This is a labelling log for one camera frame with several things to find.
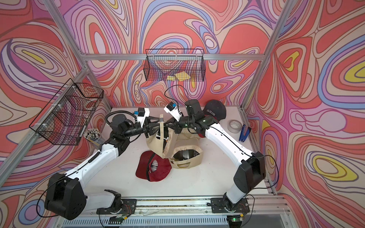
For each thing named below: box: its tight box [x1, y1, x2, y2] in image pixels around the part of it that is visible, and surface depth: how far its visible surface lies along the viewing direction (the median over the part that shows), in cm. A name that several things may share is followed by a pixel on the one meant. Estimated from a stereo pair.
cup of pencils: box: [83, 128, 105, 146], surface depth 84 cm
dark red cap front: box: [135, 150, 173, 182], surface depth 87 cm
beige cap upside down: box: [168, 137, 203, 169], surface depth 88 cm
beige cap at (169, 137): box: [146, 114, 179, 159], surface depth 69 cm
